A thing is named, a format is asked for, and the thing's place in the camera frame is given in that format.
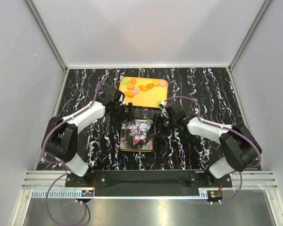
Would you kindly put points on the yellow plastic tray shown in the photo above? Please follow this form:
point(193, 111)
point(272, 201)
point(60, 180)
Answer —
point(147, 98)

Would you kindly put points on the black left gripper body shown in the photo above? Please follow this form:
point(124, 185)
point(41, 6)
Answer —
point(119, 114)

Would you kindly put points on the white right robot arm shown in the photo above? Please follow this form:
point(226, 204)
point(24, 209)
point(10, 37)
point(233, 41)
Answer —
point(239, 146)

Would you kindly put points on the yellow dotted cookie top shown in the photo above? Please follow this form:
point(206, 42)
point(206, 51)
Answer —
point(155, 83)

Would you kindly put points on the pink round cookie right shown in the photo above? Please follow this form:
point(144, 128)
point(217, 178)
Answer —
point(162, 83)

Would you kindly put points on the yellow cat-shaped cookie centre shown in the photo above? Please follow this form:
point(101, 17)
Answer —
point(143, 88)

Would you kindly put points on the yellow cat-shaped cookie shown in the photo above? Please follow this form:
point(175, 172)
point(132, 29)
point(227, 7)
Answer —
point(129, 94)
point(143, 88)

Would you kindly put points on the yellow dotted sandwich cookie left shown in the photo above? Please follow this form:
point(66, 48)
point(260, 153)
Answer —
point(130, 86)

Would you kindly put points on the orange swirl cookie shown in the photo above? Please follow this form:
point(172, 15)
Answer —
point(149, 86)
point(132, 81)

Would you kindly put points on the yellow cat-shaped cookie left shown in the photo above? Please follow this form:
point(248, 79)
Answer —
point(129, 94)

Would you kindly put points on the green round cookie top-left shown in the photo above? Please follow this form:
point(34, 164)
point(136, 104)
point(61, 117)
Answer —
point(125, 81)

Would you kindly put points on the orange swirl cookie centre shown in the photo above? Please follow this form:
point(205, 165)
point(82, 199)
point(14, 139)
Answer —
point(149, 86)

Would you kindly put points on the pink round cookie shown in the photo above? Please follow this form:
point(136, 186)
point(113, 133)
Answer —
point(135, 91)
point(162, 83)

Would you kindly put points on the pink round cookie left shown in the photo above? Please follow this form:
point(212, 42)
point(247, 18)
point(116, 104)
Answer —
point(135, 91)

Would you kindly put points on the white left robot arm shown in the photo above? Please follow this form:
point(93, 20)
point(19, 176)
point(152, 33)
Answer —
point(60, 142)

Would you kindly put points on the orange swirl cookie left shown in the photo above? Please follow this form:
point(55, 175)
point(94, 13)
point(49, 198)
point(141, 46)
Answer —
point(132, 81)

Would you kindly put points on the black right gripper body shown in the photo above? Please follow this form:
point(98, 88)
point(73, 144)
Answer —
point(166, 124)

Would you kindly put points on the aluminium frame rail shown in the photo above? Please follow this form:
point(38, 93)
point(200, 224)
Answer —
point(52, 184)

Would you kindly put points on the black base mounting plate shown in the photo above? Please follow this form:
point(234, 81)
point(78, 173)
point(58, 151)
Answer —
point(147, 183)

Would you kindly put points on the gold tin lid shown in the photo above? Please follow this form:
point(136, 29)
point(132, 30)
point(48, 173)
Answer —
point(134, 137)

